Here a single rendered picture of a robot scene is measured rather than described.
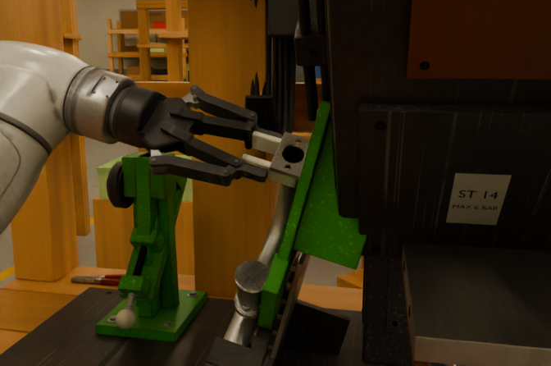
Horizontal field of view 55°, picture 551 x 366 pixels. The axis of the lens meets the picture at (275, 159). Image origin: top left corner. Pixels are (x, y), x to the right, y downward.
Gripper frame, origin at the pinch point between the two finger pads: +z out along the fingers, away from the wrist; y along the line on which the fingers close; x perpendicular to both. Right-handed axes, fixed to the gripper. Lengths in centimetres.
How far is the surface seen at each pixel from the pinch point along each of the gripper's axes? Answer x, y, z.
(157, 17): 684, 672, -456
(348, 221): -5.4, -8.1, 10.5
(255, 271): 0.0, -14.3, 2.6
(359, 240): -4.3, -9.2, 12.1
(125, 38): 720, 629, -511
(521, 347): -19.5, -20.4, 22.8
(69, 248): 50, -4, -42
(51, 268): 48, -10, -42
